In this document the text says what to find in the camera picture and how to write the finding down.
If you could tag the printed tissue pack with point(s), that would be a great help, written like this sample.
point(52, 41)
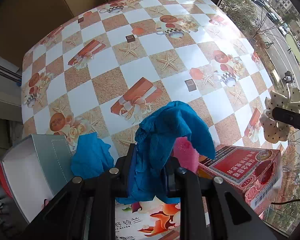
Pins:
point(155, 217)

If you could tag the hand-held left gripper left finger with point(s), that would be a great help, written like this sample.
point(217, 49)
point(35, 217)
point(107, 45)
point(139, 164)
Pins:
point(122, 175)

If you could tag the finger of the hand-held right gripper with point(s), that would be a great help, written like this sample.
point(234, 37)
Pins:
point(290, 117)

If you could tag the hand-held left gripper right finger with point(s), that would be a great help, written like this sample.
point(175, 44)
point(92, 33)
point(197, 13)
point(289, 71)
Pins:
point(173, 182)

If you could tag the white cabinet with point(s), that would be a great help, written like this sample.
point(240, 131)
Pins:
point(2, 97)

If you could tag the grey storage box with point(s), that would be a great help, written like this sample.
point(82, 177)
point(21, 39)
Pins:
point(55, 155)

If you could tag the blue nonwoven cloth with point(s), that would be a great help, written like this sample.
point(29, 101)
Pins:
point(92, 155)
point(165, 130)

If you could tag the large cardboard box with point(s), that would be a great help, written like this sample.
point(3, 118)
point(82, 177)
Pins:
point(27, 17)

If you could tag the pink foam strip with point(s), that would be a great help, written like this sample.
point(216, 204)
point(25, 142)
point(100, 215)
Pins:
point(187, 152)

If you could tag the red cardboard box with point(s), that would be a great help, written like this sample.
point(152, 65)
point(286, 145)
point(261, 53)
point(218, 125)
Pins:
point(240, 165)

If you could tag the red plastic stool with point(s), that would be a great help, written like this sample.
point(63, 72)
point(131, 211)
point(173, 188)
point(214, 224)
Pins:
point(3, 182)

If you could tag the white polka dot scrunchie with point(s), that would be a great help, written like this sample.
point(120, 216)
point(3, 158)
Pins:
point(275, 130)

